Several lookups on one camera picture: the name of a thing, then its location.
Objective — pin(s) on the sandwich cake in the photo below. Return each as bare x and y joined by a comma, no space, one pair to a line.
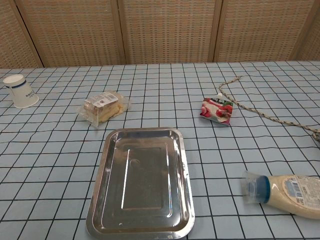
105,106

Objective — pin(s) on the stainless steel rectangular tray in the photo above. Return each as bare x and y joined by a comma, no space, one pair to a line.
142,182

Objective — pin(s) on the red strawberry drink pouch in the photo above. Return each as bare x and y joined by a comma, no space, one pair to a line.
217,110

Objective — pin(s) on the woven bamboo folding screen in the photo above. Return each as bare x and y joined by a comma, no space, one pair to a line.
167,30

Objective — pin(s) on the blue checked tablecloth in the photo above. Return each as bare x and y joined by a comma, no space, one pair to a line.
50,162

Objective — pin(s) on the white paper cup blue stripe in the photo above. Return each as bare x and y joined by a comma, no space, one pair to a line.
21,92

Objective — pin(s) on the mayonnaise squeeze bottle blue cap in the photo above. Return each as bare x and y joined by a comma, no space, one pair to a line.
287,195

